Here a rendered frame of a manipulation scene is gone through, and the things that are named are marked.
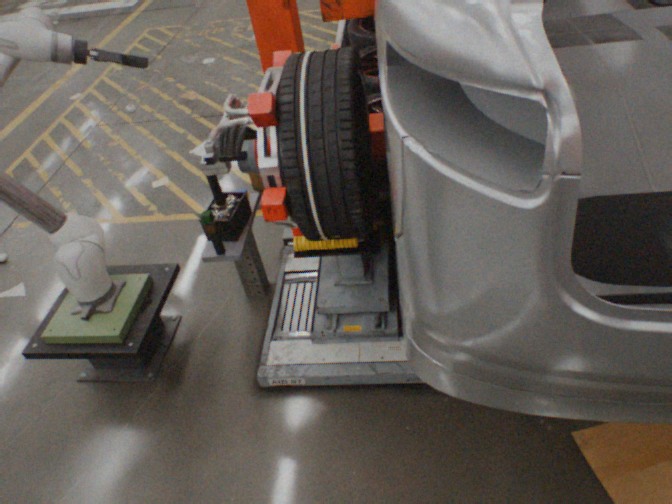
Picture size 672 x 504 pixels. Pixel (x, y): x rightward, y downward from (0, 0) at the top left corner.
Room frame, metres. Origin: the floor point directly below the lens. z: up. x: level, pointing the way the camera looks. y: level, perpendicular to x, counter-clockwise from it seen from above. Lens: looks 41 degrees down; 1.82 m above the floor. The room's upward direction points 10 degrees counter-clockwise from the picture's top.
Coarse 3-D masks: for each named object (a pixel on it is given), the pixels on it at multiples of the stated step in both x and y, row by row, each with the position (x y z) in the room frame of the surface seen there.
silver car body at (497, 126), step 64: (384, 0) 0.74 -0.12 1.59; (448, 0) 0.63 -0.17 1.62; (512, 0) 0.60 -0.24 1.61; (576, 0) 2.40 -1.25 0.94; (640, 0) 2.61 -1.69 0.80; (384, 64) 0.79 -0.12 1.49; (448, 64) 0.61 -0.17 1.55; (512, 64) 0.56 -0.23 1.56; (576, 64) 1.56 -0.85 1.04; (640, 64) 1.49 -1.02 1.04; (384, 128) 0.78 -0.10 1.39; (448, 128) 0.66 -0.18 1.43; (512, 128) 0.66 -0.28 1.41; (576, 128) 0.52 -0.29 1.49; (640, 128) 1.25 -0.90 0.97; (448, 192) 0.58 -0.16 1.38; (512, 192) 0.54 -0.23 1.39; (576, 192) 0.50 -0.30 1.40; (640, 192) 1.05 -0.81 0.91; (448, 256) 0.58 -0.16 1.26; (512, 256) 0.52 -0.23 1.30; (576, 256) 0.86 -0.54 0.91; (640, 256) 0.82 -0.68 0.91; (448, 320) 0.58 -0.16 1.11; (512, 320) 0.51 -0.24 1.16; (576, 320) 0.47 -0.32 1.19; (640, 320) 0.45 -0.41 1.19; (448, 384) 0.63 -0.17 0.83; (512, 384) 0.54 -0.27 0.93; (576, 384) 0.49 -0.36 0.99; (640, 384) 0.45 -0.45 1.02
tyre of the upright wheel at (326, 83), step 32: (288, 64) 1.65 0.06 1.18; (320, 64) 1.61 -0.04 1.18; (352, 64) 1.58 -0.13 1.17; (288, 96) 1.51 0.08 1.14; (320, 96) 1.48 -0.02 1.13; (352, 96) 1.46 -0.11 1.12; (288, 128) 1.43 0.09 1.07; (320, 128) 1.41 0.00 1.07; (352, 128) 1.39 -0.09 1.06; (288, 160) 1.38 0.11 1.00; (320, 160) 1.36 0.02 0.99; (352, 160) 1.34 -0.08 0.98; (288, 192) 1.36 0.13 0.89; (320, 192) 1.34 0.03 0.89; (352, 192) 1.32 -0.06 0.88; (320, 224) 1.35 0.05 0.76; (352, 224) 1.33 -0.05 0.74
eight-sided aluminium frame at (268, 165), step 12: (276, 72) 1.76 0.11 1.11; (264, 84) 1.67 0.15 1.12; (276, 84) 1.65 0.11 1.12; (276, 96) 1.58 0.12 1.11; (264, 132) 1.52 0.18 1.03; (276, 132) 1.49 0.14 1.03; (264, 144) 1.48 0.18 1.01; (276, 144) 1.46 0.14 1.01; (264, 156) 1.45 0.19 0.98; (276, 156) 1.44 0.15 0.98; (264, 168) 1.42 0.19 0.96; (276, 168) 1.42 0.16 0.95; (264, 180) 1.42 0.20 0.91; (276, 180) 1.42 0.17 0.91; (288, 216) 1.41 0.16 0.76; (288, 228) 1.56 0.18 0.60
